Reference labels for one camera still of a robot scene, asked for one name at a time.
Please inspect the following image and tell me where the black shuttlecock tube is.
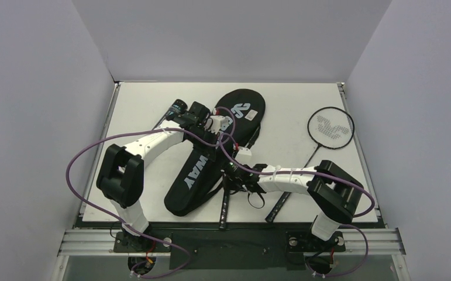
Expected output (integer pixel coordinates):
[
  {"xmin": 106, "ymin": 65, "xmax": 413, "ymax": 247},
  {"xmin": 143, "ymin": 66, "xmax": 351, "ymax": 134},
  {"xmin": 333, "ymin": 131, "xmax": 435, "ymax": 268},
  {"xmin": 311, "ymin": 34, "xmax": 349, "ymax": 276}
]
[{"xmin": 153, "ymin": 99, "xmax": 188, "ymax": 129}]

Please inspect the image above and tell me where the black racket bag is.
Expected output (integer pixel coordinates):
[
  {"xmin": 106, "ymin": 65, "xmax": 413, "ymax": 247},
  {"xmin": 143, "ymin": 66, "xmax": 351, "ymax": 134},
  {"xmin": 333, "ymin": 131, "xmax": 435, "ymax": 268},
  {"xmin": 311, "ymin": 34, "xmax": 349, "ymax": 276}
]
[{"xmin": 164, "ymin": 88, "xmax": 266, "ymax": 217}]

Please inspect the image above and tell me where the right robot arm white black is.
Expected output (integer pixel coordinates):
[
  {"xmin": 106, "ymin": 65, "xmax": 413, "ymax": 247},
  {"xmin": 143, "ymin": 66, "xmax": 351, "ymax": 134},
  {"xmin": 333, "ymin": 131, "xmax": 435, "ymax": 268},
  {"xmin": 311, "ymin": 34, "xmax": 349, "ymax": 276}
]
[{"xmin": 222, "ymin": 160, "xmax": 364, "ymax": 251}]

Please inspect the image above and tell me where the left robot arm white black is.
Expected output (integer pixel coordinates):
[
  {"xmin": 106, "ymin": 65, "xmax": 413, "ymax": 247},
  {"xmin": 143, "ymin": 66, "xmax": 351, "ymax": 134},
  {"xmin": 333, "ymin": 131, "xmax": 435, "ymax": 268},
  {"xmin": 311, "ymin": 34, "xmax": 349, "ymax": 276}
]
[{"xmin": 96, "ymin": 102, "xmax": 230, "ymax": 252}]

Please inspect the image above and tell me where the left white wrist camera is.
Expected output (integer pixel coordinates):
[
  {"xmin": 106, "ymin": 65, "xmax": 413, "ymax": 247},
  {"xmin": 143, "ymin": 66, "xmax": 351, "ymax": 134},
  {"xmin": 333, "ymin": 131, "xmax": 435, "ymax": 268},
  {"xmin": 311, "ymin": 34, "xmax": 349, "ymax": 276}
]
[{"xmin": 205, "ymin": 115, "xmax": 228, "ymax": 134}]

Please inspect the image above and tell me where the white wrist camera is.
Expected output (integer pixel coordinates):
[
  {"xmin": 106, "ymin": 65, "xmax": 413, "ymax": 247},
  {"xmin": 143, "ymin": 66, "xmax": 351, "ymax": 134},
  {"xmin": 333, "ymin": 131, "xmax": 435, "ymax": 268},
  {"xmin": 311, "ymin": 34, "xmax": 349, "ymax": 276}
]
[
  {"xmin": 205, "ymin": 115, "xmax": 228, "ymax": 134},
  {"xmin": 235, "ymin": 147, "xmax": 252, "ymax": 165}
]

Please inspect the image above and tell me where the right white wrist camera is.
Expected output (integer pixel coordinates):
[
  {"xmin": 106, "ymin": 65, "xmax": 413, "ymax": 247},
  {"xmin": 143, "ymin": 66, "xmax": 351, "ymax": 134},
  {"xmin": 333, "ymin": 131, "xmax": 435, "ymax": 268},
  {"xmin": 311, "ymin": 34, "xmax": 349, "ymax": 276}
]
[{"xmin": 235, "ymin": 147, "xmax": 252, "ymax": 165}]

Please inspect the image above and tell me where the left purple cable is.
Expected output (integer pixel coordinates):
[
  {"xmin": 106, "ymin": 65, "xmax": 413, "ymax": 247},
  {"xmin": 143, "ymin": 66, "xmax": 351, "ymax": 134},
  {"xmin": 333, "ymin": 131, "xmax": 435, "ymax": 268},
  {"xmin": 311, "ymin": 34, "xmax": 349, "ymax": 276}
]
[{"xmin": 66, "ymin": 107, "xmax": 237, "ymax": 279}]

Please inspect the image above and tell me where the purple cable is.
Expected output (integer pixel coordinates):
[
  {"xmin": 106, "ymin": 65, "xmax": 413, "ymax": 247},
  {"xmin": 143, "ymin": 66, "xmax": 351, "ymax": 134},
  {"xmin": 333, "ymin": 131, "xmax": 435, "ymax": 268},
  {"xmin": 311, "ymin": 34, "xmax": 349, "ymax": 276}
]
[
  {"xmin": 66, "ymin": 107, "xmax": 237, "ymax": 279},
  {"xmin": 217, "ymin": 132, "xmax": 376, "ymax": 279}
]

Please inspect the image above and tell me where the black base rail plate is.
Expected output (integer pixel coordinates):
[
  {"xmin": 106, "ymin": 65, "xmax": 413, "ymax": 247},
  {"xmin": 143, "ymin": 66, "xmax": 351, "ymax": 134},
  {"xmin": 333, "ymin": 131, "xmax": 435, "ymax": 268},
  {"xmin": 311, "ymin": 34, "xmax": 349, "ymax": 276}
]
[{"xmin": 113, "ymin": 222, "xmax": 346, "ymax": 270}]

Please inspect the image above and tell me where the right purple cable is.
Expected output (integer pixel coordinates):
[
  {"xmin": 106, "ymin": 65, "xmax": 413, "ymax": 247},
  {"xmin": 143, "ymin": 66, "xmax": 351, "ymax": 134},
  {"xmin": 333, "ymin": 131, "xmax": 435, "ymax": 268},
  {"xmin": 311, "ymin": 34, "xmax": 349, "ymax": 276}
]
[{"xmin": 217, "ymin": 132, "xmax": 376, "ymax": 279}]

